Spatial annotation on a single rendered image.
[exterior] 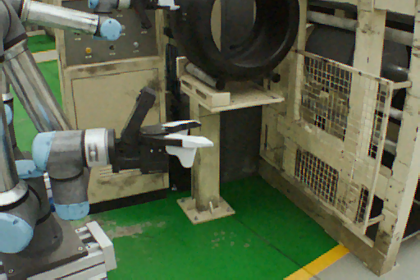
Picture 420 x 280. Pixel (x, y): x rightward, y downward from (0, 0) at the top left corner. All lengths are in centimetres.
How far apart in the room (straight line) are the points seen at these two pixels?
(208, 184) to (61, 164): 160
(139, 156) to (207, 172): 149
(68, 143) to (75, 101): 138
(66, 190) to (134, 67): 143
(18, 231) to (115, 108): 145
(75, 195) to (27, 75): 28
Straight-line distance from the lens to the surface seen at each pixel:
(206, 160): 224
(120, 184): 242
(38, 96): 90
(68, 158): 80
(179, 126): 86
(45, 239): 107
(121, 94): 221
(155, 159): 79
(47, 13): 140
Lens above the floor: 138
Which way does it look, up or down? 22 degrees down
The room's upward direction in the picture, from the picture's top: straight up
